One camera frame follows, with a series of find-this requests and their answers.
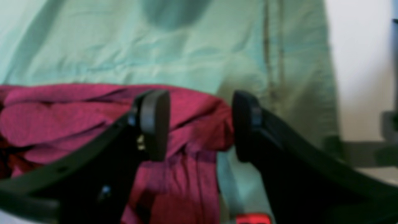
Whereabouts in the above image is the green table cloth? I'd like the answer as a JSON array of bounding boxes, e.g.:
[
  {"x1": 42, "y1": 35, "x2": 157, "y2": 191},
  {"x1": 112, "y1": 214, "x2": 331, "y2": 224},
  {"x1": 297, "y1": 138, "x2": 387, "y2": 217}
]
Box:
[{"x1": 0, "y1": 0, "x2": 342, "y2": 224}]

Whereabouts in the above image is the red long-sleeve shirt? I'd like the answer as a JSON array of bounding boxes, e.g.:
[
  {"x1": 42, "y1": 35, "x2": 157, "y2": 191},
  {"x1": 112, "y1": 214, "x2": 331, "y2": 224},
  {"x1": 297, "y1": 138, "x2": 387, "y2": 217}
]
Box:
[{"x1": 1, "y1": 84, "x2": 233, "y2": 224}]

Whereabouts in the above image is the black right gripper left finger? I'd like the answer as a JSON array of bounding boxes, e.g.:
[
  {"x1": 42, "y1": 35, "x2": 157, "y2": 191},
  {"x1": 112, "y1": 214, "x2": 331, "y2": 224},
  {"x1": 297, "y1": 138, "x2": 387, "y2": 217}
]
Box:
[{"x1": 0, "y1": 90, "x2": 171, "y2": 224}]

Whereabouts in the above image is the orange black clamp top left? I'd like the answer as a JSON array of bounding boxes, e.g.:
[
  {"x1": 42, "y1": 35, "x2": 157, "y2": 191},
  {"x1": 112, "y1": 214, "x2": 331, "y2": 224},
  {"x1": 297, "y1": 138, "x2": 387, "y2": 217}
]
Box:
[{"x1": 235, "y1": 213, "x2": 272, "y2": 224}]

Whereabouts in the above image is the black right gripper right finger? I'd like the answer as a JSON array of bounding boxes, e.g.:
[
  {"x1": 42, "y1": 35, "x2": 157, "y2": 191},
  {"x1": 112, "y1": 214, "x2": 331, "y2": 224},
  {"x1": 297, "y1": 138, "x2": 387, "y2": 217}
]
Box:
[{"x1": 232, "y1": 90, "x2": 397, "y2": 224}]

